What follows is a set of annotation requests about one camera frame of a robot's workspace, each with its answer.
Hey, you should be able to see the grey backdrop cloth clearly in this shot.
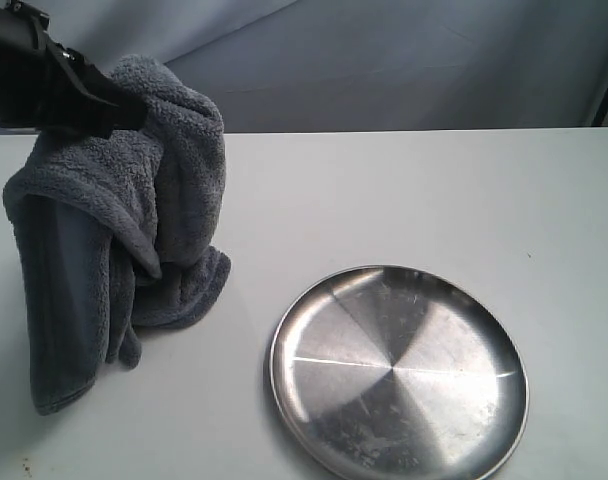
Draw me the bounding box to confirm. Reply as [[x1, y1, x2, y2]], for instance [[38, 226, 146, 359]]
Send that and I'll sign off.
[[41, 1, 608, 133]]

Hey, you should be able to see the grey terry towel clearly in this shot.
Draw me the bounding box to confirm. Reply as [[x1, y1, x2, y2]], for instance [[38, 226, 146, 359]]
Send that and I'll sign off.
[[3, 55, 231, 415]]

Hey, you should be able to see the round stainless steel plate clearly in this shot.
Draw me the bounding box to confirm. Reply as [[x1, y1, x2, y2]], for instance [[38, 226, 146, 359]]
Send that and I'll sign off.
[[265, 265, 529, 479]]

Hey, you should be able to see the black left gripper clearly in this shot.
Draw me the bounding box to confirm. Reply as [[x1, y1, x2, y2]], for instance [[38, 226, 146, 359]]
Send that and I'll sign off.
[[0, 1, 147, 136]]

